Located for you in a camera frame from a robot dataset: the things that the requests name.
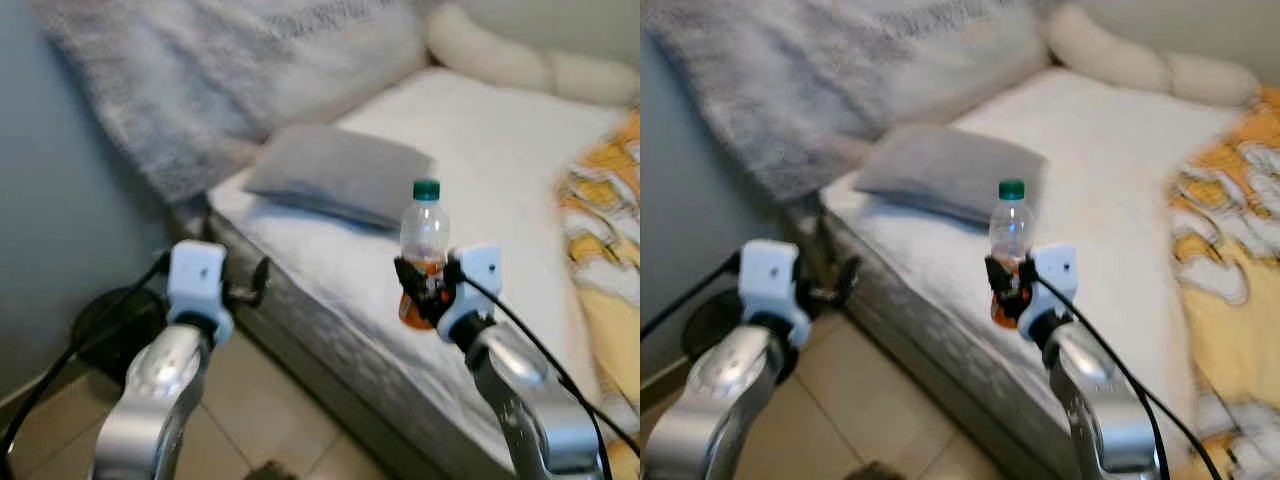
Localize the clear green-capped drink bottle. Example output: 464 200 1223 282
988 178 1037 329
398 178 451 331

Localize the grey patterned mattress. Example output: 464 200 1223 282
165 195 521 480
785 195 1111 480

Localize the black round floor stand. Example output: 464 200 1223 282
682 290 749 363
70 287 173 386

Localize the plain grey pillow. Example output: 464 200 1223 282
243 125 437 233
855 125 1047 227

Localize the white quilted mattress cover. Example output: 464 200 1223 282
207 65 633 441
820 65 1246 451

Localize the yellow duck print blanket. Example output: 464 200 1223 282
1168 85 1280 480
553 105 641 480

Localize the beige knotted bolster pillow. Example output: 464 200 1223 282
1045 3 1263 109
425 3 641 109

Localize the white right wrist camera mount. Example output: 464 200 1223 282
437 245 502 341
1020 243 1080 336

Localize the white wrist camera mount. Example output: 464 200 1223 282
437 245 502 341
166 240 235 346
738 240 811 346
1020 243 1080 336

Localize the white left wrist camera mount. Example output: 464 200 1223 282
166 240 235 346
738 240 811 346

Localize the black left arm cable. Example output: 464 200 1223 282
0 250 171 480
640 252 743 339

